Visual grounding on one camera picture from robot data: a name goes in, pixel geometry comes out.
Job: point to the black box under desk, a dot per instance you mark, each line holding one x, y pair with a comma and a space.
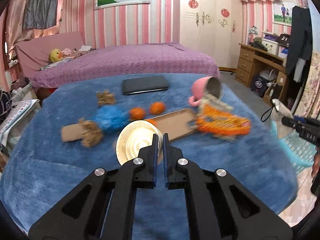
259, 85

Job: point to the blue crumpled wrapper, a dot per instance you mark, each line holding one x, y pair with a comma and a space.
110, 118

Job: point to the white wardrobe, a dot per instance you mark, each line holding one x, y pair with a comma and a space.
213, 27

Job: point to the pink metal mug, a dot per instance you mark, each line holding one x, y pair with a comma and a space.
205, 85

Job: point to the orange snack bag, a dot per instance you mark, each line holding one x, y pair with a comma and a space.
218, 122

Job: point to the yellow duck plush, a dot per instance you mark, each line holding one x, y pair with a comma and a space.
55, 55

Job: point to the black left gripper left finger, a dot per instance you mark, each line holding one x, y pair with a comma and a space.
102, 205

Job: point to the wooden desk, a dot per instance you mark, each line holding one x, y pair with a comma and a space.
252, 61

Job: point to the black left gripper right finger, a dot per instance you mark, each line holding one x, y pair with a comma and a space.
219, 206

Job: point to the light blue plastic basket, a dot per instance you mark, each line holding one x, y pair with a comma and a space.
299, 151

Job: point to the grey white snack packet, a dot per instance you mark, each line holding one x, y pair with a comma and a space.
212, 101

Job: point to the black smartphone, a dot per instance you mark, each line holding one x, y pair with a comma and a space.
144, 85

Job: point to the purple dotted bed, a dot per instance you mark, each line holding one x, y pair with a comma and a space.
151, 58

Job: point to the crumpled brown paper ball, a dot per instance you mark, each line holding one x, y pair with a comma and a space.
105, 98

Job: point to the small framed wall photo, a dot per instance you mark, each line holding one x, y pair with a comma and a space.
282, 12

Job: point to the orange tangerine peel piece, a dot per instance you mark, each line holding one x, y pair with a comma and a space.
157, 108

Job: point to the pink bed headboard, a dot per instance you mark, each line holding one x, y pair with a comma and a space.
34, 54

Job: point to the person right hand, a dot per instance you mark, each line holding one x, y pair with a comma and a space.
316, 164

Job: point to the dark hanging coat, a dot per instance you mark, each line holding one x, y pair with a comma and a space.
300, 43

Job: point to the blue fuzzy blanket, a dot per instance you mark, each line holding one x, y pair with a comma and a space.
42, 168

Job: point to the grey window curtain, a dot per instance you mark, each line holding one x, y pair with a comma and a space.
40, 14

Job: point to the dotted folded cloth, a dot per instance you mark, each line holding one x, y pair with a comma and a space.
16, 122

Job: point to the tan phone case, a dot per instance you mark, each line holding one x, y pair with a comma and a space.
176, 124

